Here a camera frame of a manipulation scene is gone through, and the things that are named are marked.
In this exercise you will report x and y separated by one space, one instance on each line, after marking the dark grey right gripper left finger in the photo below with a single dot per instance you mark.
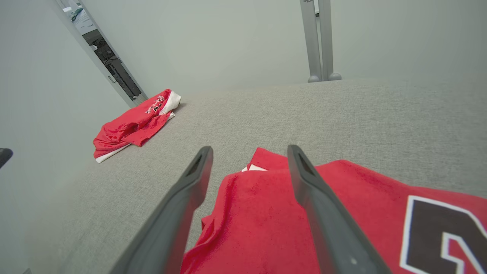
171 217

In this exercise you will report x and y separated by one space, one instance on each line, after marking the glass door with grey frame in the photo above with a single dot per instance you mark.
114 68

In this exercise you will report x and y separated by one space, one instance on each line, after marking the red Bulls basketball shorts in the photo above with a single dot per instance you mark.
129 127

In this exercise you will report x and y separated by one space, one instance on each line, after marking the grey partition post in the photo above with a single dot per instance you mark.
312 38

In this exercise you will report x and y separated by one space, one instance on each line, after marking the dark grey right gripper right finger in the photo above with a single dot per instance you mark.
331 228

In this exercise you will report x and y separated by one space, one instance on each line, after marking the red numbered basketball jersey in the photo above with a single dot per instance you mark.
258 228

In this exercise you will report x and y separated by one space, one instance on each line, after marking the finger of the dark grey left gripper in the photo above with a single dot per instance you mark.
4 156

